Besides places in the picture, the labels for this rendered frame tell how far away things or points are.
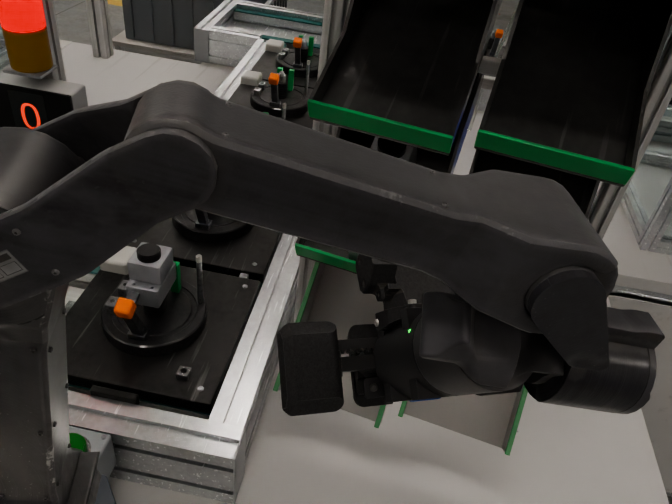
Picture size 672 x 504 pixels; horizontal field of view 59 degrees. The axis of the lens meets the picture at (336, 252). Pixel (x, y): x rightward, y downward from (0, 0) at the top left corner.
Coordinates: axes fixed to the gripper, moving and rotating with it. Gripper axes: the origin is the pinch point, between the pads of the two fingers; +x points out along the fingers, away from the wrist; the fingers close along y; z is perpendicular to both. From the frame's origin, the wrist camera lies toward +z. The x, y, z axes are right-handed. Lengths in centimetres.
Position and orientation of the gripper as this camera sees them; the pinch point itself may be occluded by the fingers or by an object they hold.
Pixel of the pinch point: (379, 366)
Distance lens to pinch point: 49.2
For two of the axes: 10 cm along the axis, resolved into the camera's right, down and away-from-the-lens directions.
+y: -9.4, 0.1, -3.3
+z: -1.0, -9.6, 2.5
